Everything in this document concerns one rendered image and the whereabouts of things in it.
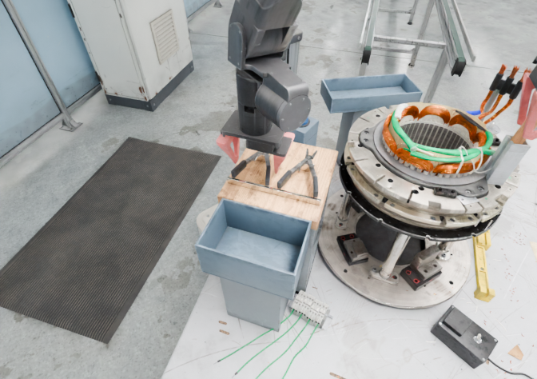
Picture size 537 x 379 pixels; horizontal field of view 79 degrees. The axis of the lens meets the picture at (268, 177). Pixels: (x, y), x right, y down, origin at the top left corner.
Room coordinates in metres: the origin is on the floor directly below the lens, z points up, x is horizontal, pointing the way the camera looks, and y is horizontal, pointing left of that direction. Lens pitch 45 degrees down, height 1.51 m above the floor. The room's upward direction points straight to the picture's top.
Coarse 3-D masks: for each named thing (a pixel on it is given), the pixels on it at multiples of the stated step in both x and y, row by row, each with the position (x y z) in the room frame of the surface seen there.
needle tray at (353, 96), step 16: (336, 80) 0.84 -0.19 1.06; (352, 80) 0.85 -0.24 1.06; (368, 80) 0.86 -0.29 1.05; (384, 80) 0.86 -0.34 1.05; (400, 80) 0.87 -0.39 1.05; (336, 96) 0.81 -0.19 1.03; (352, 96) 0.81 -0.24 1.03; (368, 96) 0.75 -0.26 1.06; (384, 96) 0.75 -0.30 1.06; (400, 96) 0.76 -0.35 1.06; (416, 96) 0.76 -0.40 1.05; (336, 112) 0.74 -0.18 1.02; (352, 112) 0.77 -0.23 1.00; (336, 144) 0.83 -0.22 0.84; (336, 160) 0.81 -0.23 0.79
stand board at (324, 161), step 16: (304, 144) 0.55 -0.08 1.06; (240, 160) 0.50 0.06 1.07; (256, 160) 0.50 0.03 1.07; (272, 160) 0.50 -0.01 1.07; (288, 160) 0.50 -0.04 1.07; (320, 160) 0.50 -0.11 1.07; (240, 176) 0.45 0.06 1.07; (256, 176) 0.45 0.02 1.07; (272, 176) 0.45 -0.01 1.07; (304, 176) 0.45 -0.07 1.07; (320, 176) 0.45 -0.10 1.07; (224, 192) 0.41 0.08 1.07; (240, 192) 0.41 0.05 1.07; (256, 192) 0.41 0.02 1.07; (304, 192) 0.41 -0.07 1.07; (320, 192) 0.41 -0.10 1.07; (272, 208) 0.37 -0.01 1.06; (288, 208) 0.37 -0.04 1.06; (304, 208) 0.37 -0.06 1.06; (320, 208) 0.37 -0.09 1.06
